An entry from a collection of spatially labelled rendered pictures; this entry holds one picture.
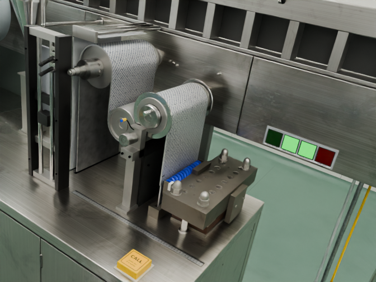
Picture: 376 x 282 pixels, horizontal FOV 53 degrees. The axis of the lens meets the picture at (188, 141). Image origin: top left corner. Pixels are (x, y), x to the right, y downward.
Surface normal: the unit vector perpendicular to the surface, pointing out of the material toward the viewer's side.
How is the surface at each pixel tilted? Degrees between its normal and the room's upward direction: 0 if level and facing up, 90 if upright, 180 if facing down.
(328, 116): 90
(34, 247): 90
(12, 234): 90
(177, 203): 90
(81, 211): 0
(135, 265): 0
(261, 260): 0
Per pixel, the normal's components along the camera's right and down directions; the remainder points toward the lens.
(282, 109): -0.53, 0.29
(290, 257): 0.15, -0.89
